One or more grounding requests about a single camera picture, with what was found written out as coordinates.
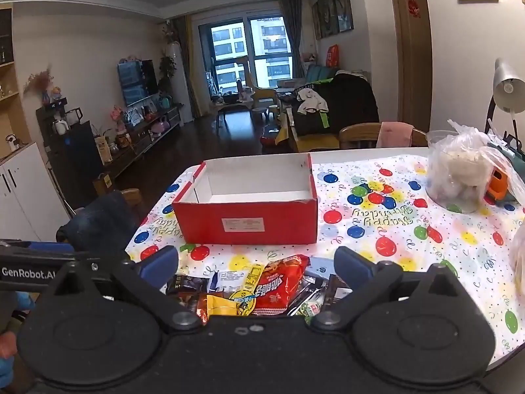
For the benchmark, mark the wooden sofa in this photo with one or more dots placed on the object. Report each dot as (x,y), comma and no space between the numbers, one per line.
(316,141)

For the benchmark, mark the balcony glass door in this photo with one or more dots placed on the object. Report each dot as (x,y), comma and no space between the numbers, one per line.
(229,49)

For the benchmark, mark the red and blue floor bag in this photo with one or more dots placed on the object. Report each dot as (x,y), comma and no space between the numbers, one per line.
(271,134)

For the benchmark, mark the wooden wall shelf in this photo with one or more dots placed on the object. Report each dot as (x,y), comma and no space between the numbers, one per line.
(12,102)

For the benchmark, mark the wooden chair with towel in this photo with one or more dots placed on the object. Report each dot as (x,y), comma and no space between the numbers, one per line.
(359,135)

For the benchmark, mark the white kettle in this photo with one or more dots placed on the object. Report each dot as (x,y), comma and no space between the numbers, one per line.
(60,127)

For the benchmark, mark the dark television cabinet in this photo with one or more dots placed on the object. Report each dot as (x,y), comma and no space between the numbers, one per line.
(143,139)

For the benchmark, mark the black coat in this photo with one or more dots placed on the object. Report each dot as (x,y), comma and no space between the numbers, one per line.
(352,98)

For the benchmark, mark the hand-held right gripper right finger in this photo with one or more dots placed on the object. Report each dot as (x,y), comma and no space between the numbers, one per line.
(352,262)

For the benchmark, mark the orange tape measure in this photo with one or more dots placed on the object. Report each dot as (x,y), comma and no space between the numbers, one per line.
(497,184)

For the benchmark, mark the white standing air conditioner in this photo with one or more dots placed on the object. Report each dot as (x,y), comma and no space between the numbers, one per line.
(179,74)

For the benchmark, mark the black cabinet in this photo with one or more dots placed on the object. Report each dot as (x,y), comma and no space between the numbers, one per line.
(78,160)

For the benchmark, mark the dark brown snack packet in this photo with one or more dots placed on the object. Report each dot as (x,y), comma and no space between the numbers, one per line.
(188,285)
(338,287)

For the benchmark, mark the dark coffee table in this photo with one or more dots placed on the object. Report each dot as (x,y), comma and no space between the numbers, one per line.
(231,106)

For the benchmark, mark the brown cardboard box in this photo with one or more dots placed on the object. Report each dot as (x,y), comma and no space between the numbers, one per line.
(103,184)

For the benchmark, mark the silver desk lamp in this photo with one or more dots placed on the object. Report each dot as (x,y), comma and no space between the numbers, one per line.
(506,86)

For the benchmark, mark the orange snack packet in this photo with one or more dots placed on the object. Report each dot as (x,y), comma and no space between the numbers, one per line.
(199,308)

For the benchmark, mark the wooden chair with jeans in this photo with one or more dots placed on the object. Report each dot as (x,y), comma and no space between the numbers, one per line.
(131,199)

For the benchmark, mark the white garment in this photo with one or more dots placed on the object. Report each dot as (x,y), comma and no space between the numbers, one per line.
(311,100)

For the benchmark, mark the clear plastic bag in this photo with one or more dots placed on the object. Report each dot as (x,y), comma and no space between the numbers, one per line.
(517,258)
(455,172)

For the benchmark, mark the wooden door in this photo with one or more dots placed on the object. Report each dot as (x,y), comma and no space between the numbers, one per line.
(414,69)

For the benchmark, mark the light blue snack packet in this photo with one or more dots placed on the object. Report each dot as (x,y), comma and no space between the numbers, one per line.
(322,269)

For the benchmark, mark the small yellow label packet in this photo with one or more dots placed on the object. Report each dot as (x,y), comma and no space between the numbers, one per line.
(254,279)

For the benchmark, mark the dark framed wall picture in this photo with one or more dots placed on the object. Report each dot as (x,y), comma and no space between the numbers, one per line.
(328,14)
(342,4)

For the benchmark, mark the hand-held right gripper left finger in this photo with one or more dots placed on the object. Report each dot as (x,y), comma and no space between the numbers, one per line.
(158,263)

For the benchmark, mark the green houseplant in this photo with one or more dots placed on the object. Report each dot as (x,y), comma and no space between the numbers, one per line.
(166,69)

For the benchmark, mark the dried flower bunch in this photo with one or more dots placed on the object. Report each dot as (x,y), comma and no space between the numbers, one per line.
(39,82)

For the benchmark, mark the flat screen television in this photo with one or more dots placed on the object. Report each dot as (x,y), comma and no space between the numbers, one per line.
(137,82)

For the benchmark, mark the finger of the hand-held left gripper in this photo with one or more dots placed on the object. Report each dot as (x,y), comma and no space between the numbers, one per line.
(49,247)

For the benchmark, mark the pink towel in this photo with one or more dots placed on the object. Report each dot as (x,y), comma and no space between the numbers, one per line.
(396,134)

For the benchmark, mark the white and blue snack packet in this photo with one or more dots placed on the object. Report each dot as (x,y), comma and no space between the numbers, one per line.
(227,281)

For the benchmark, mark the yellow grey curtain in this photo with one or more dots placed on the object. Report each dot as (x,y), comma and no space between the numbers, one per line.
(188,65)

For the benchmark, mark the green snack packet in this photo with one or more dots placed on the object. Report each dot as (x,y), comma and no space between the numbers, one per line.
(309,312)

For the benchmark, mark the red cardboard box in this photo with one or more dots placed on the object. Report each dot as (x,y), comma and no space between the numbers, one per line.
(246,221)

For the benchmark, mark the white cabinet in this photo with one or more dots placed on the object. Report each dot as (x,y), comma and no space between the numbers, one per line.
(28,197)

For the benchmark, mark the teal cushion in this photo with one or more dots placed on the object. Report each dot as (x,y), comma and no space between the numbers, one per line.
(320,74)

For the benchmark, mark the balloon print tablecloth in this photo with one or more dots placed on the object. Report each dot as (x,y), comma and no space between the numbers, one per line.
(451,254)

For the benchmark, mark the yellow giraffe chair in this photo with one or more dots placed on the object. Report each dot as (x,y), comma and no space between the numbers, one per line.
(258,90)

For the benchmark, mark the yellow snack packet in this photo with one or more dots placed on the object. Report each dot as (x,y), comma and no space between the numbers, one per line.
(229,305)

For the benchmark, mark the dark blue jeans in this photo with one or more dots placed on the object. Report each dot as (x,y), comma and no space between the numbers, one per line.
(98,221)

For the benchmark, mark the red snack packet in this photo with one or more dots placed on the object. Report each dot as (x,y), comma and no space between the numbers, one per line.
(283,287)

